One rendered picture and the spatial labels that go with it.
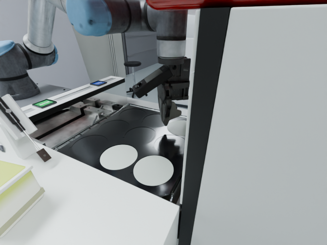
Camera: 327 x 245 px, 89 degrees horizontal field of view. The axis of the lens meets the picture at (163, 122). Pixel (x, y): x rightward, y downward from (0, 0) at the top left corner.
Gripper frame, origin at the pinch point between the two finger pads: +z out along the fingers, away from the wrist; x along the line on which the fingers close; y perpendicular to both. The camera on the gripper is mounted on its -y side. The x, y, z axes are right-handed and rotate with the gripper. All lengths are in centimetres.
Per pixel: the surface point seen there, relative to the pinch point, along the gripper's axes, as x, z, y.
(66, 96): 28.3, -2.4, -32.1
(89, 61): 340, 38, -48
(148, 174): -16.8, 3.2, -9.2
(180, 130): -1.5, 3.1, 5.6
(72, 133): 10.7, 5.2, -29.8
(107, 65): 375, 56, -15
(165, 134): -2.3, 3.2, 0.0
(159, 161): -13.4, 3.2, -5.5
